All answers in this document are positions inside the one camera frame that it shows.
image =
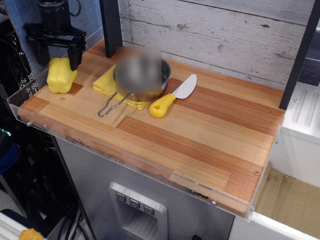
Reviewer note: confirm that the black vertical post left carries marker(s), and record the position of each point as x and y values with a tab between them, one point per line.
111	24

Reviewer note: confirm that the stainless steel pot with handle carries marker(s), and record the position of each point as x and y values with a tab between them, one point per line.
140	79

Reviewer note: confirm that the blue fabric panel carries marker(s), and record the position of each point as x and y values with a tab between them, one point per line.
23	12

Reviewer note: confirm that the yellow object bottom left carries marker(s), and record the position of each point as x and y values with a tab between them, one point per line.
30	234

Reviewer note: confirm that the silver toy fridge cabinet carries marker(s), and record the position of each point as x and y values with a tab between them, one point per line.
130	204

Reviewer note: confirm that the toy knife with yellow handle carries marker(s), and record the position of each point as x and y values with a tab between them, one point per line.
160	107

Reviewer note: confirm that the yellow plastic bell pepper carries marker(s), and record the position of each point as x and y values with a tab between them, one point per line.
60	76

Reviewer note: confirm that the white toy sink unit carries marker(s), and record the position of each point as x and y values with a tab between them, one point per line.
287	204

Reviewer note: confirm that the black vertical post right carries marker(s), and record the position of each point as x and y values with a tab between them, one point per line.
301	55

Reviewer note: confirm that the clear acrylic table guard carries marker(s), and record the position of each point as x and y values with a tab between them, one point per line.
213	145

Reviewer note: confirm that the black vertical post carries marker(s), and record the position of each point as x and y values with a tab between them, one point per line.
111	24
301	55

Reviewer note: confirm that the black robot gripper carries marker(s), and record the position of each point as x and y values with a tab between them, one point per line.
56	30

